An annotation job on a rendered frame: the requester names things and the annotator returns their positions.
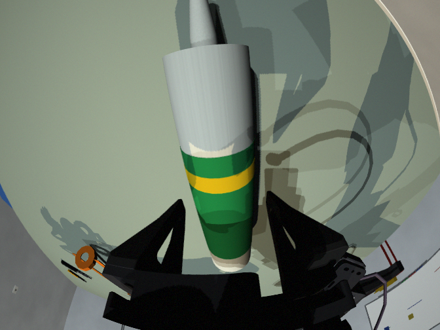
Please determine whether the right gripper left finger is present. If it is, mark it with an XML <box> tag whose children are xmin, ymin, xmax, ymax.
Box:
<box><xmin>106</xmin><ymin>199</ymin><xmax>186</xmax><ymax>274</ymax></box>

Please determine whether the white sealant cartridge with green and yellow stripes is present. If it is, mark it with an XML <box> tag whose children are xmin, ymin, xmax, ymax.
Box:
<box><xmin>162</xmin><ymin>0</ymin><xmax>255</xmax><ymax>272</ymax></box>

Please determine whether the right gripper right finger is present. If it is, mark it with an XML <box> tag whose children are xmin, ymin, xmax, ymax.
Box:
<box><xmin>266</xmin><ymin>191</ymin><xmax>349</xmax><ymax>293</ymax></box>

